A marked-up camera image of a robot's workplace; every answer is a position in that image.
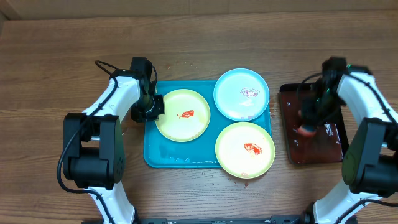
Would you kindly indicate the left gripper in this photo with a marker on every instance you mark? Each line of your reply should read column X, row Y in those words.
column 138, row 116

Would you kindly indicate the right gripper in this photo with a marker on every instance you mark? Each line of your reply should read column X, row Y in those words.
column 313, row 113

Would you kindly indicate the orange sponge with green scourer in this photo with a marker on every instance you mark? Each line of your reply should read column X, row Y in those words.
column 307, row 130

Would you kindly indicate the yellow-green plate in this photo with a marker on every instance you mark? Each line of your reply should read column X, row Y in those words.
column 187, row 116
column 245, row 150

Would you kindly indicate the light blue plate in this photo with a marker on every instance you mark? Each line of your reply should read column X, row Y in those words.
column 241, row 94

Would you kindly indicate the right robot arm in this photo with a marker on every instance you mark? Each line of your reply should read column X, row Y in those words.
column 367, row 175

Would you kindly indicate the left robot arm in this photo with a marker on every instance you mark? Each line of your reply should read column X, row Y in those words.
column 93, row 160

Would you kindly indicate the teal plastic tray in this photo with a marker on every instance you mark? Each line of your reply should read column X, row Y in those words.
column 160, row 152

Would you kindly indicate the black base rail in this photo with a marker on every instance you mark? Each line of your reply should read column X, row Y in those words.
column 276, row 219

